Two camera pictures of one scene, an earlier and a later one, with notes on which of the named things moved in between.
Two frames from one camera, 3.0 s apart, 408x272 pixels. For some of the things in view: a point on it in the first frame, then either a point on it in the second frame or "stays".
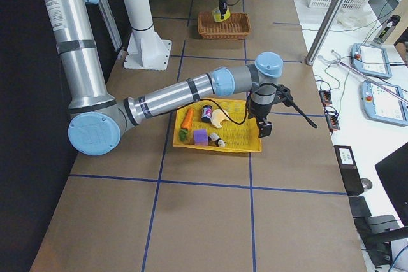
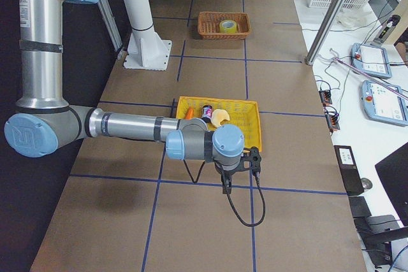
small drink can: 206,114 stays
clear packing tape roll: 217,16 → 227,27
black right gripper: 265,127 → 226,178
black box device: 352,176 stays
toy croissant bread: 218,116 stays
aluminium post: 331,14 stays
